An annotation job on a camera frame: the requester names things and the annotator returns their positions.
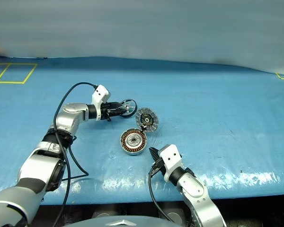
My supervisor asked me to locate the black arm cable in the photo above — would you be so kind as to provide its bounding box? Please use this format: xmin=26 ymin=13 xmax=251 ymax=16
xmin=52 ymin=81 xmax=98 ymax=227
xmin=147 ymin=168 xmax=176 ymax=223

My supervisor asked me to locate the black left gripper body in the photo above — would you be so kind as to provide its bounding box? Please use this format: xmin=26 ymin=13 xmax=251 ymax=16
xmin=100 ymin=101 xmax=120 ymax=121

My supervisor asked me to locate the dark rounded shape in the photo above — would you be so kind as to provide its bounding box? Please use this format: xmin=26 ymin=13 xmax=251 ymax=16
xmin=160 ymin=206 xmax=182 ymax=223
xmin=92 ymin=209 xmax=114 ymax=219

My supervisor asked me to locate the finned motor end cap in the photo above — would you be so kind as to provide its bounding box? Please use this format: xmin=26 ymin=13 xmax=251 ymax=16
xmin=134 ymin=106 xmax=160 ymax=133

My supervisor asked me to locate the grey robot torso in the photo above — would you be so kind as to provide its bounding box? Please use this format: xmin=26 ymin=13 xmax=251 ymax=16
xmin=73 ymin=214 xmax=167 ymax=227

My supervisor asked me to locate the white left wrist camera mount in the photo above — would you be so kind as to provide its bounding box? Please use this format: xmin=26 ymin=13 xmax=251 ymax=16
xmin=91 ymin=84 xmax=111 ymax=121

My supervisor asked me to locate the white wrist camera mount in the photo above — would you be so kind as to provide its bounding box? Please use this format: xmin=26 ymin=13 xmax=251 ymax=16
xmin=159 ymin=144 xmax=183 ymax=183
xmin=91 ymin=84 xmax=111 ymax=121

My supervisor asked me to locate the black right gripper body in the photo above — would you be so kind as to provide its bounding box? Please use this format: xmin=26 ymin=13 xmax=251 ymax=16
xmin=150 ymin=157 xmax=167 ymax=177

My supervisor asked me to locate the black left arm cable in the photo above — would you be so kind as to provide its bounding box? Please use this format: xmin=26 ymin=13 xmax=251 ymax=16
xmin=52 ymin=81 xmax=98 ymax=227

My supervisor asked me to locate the copper wound motor stator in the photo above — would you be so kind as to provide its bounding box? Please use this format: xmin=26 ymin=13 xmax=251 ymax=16
xmin=119 ymin=127 xmax=149 ymax=156

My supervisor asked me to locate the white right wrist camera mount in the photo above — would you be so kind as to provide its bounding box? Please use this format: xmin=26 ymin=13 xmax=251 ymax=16
xmin=159 ymin=144 xmax=183 ymax=183

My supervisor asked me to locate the blue plastic table cover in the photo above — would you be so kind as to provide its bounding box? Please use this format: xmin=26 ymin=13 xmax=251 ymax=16
xmin=0 ymin=56 xmax=284 ymax=206

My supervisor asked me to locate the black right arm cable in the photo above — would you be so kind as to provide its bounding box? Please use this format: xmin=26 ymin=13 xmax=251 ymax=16
xmin=147 ymin=168 xmax=176 ymax=223

